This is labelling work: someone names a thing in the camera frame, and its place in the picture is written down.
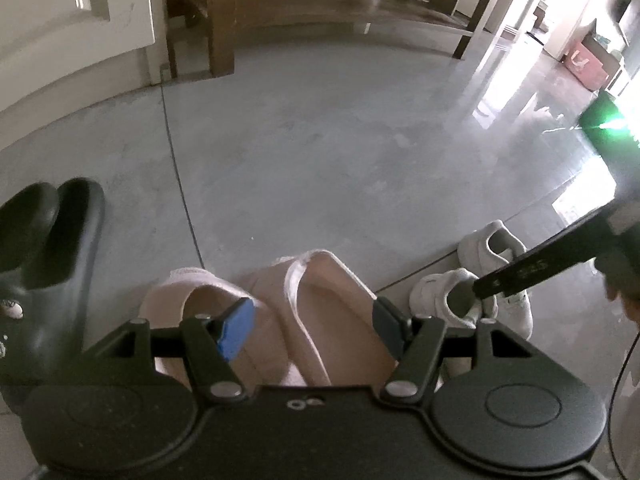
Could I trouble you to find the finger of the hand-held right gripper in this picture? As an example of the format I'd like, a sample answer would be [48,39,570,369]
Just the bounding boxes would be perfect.
[472,205,618,298]

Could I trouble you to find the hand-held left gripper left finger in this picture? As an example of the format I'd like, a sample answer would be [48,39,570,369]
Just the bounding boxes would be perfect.
[100,297,257,405]

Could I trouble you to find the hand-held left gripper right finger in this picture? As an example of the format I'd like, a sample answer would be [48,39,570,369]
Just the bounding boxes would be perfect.
[372,296,538,403]

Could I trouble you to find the pink slipper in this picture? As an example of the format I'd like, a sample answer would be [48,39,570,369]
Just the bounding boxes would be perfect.
[137,266,281,386]
[240,249,401,388]

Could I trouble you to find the small white sneaker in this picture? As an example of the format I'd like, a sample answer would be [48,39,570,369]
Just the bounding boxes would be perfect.
[409,268,534,376]
[457,220,528,278]

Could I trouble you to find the person's right hand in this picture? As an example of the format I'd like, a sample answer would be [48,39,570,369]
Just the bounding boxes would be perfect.
[606,280,640,326]

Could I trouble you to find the pink storage box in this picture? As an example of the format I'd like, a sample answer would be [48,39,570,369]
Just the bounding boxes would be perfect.
[562,35,618,92]

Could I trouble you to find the wooden shoe rack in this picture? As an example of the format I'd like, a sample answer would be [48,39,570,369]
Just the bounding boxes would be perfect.
[165,0,518,81]

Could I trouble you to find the white cabinet doors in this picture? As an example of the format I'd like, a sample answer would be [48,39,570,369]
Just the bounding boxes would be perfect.
[0,0,168,126]

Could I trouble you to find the black cable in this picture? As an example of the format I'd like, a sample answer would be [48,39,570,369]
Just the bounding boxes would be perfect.
[605,320,640,466]

